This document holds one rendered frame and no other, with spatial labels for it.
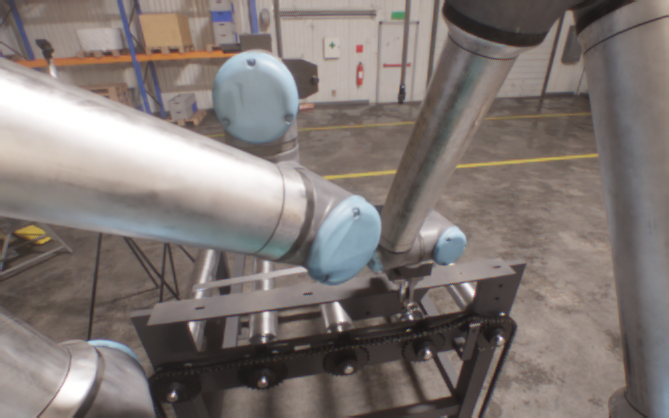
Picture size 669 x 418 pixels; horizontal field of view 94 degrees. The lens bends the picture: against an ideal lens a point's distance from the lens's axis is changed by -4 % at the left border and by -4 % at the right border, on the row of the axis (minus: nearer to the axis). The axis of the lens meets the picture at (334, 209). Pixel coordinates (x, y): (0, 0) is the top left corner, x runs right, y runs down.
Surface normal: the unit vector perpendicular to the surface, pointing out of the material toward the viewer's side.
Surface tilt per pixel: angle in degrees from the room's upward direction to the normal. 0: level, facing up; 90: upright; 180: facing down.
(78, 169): 81
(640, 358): 95
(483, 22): 106
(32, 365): 75
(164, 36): 90
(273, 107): 85
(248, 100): 85
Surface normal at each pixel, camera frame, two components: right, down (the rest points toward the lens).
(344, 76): 0.18, 0.47
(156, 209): 0.53, 0.48
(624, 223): -0.99, 0.15
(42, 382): 0.96, -0.16
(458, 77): -0.62, 0.58
